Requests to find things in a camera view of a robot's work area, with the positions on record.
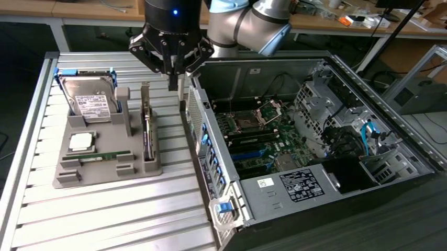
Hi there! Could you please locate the graphics card with metal bracket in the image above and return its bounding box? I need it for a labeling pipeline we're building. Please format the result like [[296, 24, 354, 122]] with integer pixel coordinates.
[[140, 81, 157, 162]]

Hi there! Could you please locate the grey printed parts rack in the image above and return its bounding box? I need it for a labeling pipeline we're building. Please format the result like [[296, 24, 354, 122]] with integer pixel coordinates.
[[52, 87, 164, 189]]

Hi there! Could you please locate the blue disk wire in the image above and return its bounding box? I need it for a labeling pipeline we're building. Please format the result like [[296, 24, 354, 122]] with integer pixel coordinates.
[[360, 119, 380, 158]]

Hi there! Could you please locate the metal socket cover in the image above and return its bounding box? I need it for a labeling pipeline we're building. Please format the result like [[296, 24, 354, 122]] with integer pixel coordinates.
[[256, 100, 284, 124]]

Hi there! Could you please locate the green motherboard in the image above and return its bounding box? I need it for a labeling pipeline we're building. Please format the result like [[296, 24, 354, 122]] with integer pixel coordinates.
[[213, 100, 317, 179]]

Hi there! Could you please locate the orange and white box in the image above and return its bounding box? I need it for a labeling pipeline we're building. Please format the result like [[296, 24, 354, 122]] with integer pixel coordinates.
[[338, 15, 366, 27]]

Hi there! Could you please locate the grey metal disk bay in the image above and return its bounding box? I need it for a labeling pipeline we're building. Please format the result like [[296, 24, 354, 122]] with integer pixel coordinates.
[[292, 78, 354, 129]]

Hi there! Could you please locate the black floor cable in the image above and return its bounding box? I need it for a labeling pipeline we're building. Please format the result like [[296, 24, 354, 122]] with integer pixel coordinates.
[[368, 69, 397, 91]]

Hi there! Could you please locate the black stand pole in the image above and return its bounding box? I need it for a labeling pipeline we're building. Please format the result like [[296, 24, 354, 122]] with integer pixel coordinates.
[[354, 0, 429, 77]]

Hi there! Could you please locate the black RAM slot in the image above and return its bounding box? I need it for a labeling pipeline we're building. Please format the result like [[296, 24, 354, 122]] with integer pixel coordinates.
[[225, 130, 280, 147]]

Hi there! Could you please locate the black wire bundle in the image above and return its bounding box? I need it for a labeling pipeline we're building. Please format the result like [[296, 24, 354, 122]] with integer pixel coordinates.
[[318, 124, 365, 159]]

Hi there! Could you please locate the CPU socket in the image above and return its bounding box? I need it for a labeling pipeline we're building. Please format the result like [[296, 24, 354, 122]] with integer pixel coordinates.
[[232, 111, 265, 131]]

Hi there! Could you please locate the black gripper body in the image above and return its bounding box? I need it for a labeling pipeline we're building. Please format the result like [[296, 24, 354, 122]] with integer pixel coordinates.
[[141, 0, 202, 58]]

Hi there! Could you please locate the green RAM stick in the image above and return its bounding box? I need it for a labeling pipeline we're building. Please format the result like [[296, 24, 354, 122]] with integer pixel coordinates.
[[64, 150, 132, 163]]

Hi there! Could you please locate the brown cardboard piece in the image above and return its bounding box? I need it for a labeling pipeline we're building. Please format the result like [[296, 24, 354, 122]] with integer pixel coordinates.
[[421, 0, 447, 26]]

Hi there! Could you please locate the hard disk in blue carrier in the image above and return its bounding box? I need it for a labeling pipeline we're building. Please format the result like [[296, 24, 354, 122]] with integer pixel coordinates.
[[53, 67, 121, 124]]

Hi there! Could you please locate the black plastic shroud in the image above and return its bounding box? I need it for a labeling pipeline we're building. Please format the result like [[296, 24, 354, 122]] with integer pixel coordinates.
[[320, 156, 380, 195]]

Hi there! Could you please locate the grey cable on desk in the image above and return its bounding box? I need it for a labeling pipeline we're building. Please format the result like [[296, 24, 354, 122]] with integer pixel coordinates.
[[98, 0, 137, 13]]

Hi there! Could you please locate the grey power supply with label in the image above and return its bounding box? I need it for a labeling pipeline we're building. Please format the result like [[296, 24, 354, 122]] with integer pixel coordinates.
[[238, 164, 341, 221]]

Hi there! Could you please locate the black monitor stand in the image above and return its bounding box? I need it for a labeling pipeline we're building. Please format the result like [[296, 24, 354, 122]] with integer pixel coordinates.
[[374, 0, 402, 23]]

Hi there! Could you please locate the silver CPU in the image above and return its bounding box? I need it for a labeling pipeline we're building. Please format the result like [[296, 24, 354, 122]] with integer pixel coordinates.
[[68, 132, 96, 153]]

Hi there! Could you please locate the thin black wire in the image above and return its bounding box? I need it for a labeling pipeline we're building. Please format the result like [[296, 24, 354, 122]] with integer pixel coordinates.
[[262, 73, 302, 99]]

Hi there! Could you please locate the wooden desk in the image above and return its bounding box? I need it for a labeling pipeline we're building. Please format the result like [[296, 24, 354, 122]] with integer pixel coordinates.
[[0, 0, 447, 53]]

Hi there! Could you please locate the black Dell PC case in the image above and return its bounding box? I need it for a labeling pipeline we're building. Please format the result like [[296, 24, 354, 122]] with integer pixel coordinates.
[[177, 51, 447, 251]]

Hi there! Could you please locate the blue case latch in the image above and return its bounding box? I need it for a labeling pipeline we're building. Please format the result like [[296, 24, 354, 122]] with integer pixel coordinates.
[[213, 202, 233, 215]]

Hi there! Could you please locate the grey chipset heatsink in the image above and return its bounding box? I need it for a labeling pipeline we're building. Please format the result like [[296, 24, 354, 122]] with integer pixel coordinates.
[[274, 154, 298, 170]]

